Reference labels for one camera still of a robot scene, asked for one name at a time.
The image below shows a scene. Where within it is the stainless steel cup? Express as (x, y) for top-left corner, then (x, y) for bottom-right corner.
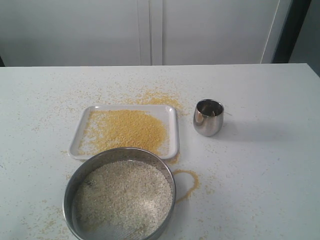
(193, 99), (224, 137)

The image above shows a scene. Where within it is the round stainless steel sieve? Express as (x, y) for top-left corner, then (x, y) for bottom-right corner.
(62, 147), (176, 240)

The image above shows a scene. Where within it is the white rectangular plastic tray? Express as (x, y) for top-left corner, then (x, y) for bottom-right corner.
(68, 104), (179, 160)

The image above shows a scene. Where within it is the white cabinet door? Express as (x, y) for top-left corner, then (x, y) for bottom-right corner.
(136, 0), (293, 65)

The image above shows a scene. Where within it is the dark vertical door frame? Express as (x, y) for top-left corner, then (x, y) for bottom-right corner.
(272, 0), (312, 64)

